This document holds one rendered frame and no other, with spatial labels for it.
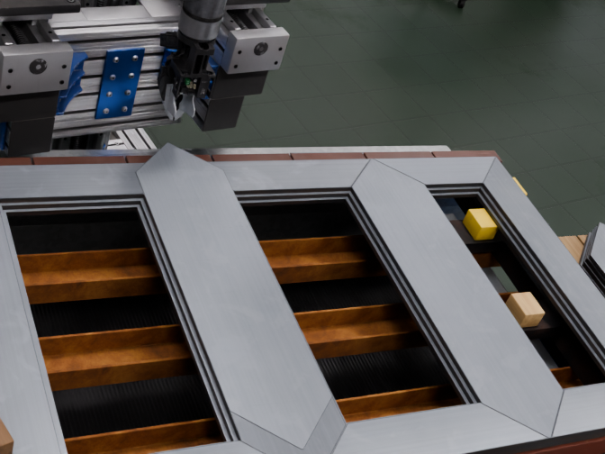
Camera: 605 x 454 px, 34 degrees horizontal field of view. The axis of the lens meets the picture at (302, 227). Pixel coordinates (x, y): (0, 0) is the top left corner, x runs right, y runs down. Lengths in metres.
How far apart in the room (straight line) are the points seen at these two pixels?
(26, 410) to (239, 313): 0.41
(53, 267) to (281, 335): 0.48
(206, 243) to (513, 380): 0.60
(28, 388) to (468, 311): 0.82
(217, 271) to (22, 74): 0.52
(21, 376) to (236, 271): 0.44
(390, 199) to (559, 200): 1.95
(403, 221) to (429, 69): 2.42
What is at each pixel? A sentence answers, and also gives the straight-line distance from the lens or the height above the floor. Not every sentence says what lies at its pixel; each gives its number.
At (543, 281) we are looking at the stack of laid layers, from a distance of 2.09.
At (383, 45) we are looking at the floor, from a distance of 4.45.
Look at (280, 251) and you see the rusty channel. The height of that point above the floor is 0.69.
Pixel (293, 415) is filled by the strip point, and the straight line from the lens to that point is 1.58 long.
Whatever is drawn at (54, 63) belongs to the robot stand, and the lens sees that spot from 1.94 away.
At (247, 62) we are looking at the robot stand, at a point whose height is 0.93.
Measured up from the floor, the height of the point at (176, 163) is 0.84.
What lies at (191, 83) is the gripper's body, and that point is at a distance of 1.89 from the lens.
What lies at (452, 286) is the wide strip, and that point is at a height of 0.84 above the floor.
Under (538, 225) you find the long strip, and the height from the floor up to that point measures 0.84.
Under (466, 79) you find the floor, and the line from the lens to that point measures 4.45.
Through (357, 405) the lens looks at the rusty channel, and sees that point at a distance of 1.83.
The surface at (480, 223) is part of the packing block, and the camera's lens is 2.17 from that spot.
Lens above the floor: 2.03
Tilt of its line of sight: 38 degrees down
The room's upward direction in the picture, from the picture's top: 21 degrees clockwise
